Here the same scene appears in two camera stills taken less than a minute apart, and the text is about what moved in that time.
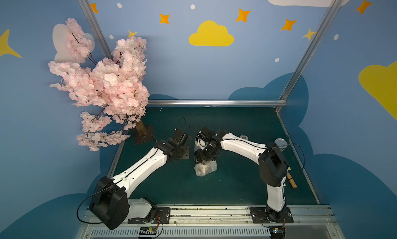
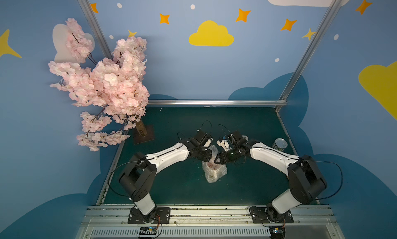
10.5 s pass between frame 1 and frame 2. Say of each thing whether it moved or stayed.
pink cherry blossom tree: stayed
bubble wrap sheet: moved
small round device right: stayed
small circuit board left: stayed
